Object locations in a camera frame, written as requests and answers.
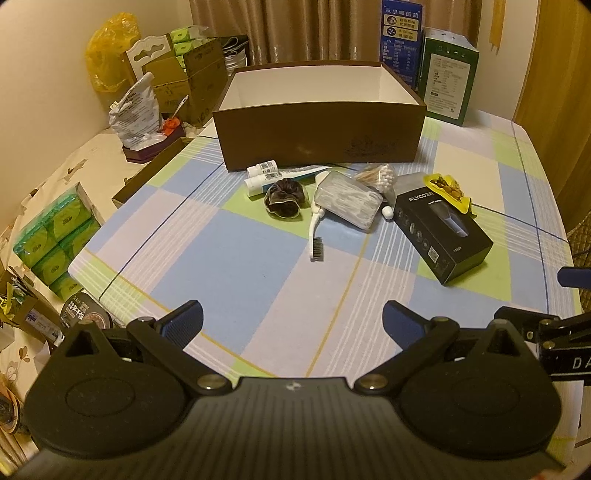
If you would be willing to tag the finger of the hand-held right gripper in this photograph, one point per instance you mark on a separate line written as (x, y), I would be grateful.
(573, 277)
(521, 318)

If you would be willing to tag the yellow plastic bag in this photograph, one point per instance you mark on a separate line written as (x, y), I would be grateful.
(106, 50)

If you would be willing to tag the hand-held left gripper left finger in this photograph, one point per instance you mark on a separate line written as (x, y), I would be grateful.
(182, 324)

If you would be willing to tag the instant noodle bowl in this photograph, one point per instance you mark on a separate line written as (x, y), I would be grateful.
(85, 314)

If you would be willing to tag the clear floss pick box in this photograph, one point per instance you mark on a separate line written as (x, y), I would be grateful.
(346, 201)

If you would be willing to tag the small white bottle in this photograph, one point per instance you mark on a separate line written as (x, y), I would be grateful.
(261, 167)

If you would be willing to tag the beige floral cloth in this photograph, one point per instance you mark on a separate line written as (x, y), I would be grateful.
(51, 170)

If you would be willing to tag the yellow snack packet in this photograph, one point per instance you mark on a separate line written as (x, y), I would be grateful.
(450, 187)

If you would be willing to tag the green tissue pack bundle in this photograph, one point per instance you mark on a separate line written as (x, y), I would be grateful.
(55, 230)

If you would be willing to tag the brown cardboard box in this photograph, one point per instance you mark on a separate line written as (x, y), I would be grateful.
(300, 134)

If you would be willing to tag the orange small item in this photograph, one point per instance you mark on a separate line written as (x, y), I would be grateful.
(171, 125)

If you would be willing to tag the metal spoon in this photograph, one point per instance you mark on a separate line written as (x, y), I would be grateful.
(180, 107)

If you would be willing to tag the brown box lid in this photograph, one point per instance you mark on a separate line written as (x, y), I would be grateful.
(138, 184)

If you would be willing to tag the blue white tube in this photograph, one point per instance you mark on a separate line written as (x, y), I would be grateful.
(277, 181)

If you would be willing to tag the yellow wooden door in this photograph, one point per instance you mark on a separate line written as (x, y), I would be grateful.
(554, 92)

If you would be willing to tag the green tissue packs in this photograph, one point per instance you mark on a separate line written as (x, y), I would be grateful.
(187, 37)

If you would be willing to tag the yellow wall strip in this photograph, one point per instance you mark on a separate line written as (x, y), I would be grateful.
(495, 23)

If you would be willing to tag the white printed bag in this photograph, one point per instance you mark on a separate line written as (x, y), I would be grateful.
(134, 110)

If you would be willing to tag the dark purple box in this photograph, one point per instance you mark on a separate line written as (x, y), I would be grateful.
(147, 152)

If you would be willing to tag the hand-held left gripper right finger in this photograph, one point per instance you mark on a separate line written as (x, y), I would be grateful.
(404, 321)

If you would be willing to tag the black shaver box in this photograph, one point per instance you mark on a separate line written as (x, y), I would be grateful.
(443, 235)

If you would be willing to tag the cotton swab bag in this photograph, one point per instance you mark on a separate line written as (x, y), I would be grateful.
(381, 177)

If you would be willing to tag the dark brown hair scrunchie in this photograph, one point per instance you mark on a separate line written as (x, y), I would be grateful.
(277, 203)

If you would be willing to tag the small white cap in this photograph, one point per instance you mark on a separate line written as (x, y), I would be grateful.
(387, 212)

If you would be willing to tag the green carton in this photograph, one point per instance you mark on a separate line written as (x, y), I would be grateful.
(448, 78)

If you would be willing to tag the brown curtain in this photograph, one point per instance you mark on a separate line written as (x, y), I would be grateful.
(286, 27)

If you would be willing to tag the brown printed packet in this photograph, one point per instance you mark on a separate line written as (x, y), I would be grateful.
(41, 321)

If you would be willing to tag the blue milk carton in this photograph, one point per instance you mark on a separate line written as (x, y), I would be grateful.
(401, 46)

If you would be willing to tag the white stacked buckets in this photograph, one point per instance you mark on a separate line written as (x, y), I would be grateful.
(235, 57)

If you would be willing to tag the brown open carton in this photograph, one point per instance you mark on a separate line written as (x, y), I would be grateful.
(203, 78)

